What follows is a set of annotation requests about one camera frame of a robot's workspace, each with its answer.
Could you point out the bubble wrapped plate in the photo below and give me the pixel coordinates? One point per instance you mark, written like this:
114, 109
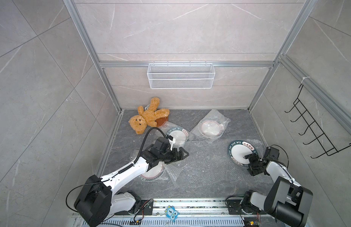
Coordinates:
179, 133
156, 174
211, 127

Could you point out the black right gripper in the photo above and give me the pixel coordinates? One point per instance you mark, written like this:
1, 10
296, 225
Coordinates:
252, 157

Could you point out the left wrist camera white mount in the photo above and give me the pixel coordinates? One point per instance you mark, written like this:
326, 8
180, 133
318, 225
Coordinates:
172, 141

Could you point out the black wire hook rack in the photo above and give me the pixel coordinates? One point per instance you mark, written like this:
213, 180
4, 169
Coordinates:
312, 126

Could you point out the brown wooden block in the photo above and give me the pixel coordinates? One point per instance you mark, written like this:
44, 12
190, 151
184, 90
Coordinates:
161, 121

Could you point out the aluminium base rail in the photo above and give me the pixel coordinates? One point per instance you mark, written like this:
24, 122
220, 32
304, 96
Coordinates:
191, 212

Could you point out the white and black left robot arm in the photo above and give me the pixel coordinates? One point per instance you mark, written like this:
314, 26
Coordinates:
99, 195

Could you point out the bubble wrapped plate back right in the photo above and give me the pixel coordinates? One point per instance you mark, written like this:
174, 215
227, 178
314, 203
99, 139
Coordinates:
211, 127

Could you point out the bubble wrapped plate back middle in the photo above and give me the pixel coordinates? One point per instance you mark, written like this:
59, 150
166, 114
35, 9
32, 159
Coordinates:
179, 133

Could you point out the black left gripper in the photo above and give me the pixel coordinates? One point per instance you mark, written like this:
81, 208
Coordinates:
175, 155

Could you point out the large bubble wrap sheet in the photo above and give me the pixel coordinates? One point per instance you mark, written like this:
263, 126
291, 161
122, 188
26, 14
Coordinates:
207, 164

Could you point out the brown teddy bear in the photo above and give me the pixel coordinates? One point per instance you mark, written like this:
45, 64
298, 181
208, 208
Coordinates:
148, 117

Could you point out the white wire mesh basket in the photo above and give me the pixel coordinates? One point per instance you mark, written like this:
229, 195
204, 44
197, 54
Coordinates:
181, 75

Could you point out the blue cartoon toy figure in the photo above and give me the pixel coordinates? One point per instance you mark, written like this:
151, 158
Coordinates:
171, 213

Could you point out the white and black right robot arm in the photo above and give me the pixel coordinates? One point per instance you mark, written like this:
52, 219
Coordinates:
287, 201

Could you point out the bubble wrapped plate front left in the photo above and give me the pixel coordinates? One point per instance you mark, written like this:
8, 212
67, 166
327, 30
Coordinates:
156, 174

